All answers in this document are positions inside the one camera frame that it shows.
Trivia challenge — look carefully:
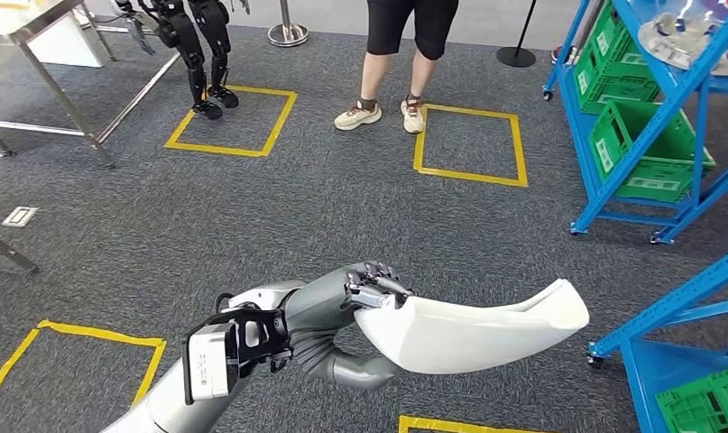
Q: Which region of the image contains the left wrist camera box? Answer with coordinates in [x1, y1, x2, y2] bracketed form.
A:
[182, 306, 293, 406]

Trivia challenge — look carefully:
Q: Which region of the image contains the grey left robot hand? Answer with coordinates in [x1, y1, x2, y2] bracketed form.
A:
[282, 261, 416, 391]

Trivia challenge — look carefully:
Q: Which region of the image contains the person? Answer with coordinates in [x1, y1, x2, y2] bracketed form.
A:
[333, 0, 460, 134]

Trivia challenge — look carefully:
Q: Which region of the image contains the white curved plastic part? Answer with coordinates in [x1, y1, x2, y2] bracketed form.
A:
[354, 277, 591, 376]

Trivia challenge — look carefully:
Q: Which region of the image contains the black round-base stanchion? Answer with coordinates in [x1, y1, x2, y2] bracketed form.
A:
[496, 0, 538, 68]

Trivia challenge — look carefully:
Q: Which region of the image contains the silver stanchion post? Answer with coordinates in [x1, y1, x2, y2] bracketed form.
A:
[267, 0, 309, 48]

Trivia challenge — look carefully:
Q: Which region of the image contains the silver wheel hubcap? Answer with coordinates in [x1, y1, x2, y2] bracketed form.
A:
[638, 0, 728, 76]

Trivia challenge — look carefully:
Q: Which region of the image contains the metal floor socket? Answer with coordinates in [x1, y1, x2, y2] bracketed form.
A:
[2, 206, 39, 228]

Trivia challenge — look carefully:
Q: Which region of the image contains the yellow tape floor square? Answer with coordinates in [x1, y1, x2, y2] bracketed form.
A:
[164, 84, 298, 159]
[398, 415, 556, 433]
[0, 319, 168, 413]
[412, 103, 529, 189]

